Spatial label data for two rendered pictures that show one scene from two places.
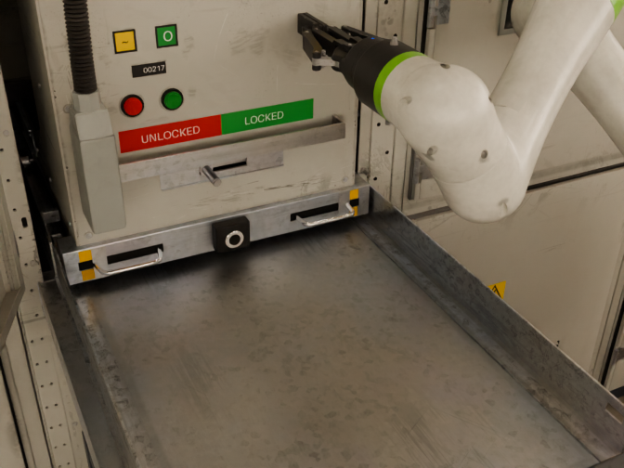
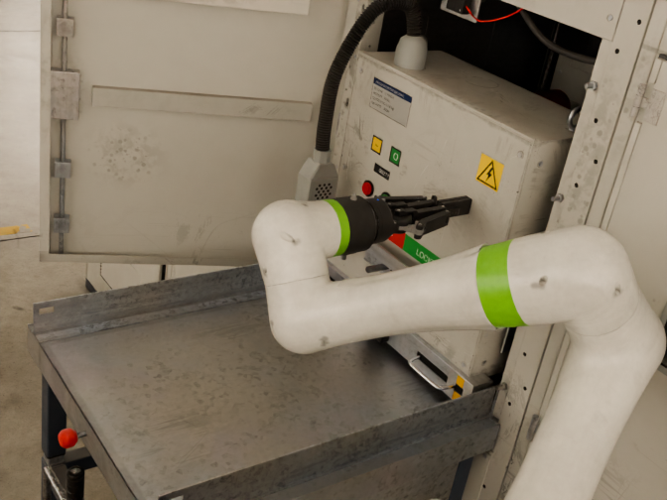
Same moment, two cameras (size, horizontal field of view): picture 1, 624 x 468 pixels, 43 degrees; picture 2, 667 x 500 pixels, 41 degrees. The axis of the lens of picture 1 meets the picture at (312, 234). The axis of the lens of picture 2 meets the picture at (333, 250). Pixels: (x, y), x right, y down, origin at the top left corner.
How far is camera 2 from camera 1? 1.52 m
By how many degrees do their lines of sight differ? 66
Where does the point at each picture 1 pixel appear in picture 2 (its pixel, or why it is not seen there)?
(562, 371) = (228, 485)
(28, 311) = not seen: hidden behind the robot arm
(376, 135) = (520, 362)
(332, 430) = (182, 385)
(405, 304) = (336, 432)
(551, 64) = (389, 283)
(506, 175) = (276, 303)
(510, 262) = not seen: outside the picture
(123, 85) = (368, 172)
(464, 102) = (261, 218)
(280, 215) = (411, 345)
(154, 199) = (360, 261)
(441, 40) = not seen: hidden behind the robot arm
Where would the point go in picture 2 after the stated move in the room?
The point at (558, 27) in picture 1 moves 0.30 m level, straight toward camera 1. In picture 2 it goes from (425, 267) to (215, 222)
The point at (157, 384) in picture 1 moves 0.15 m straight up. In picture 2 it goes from (221, 317) to (229, 254)
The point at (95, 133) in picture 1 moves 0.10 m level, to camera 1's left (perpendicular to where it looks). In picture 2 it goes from (306, 172) to (301, 154)
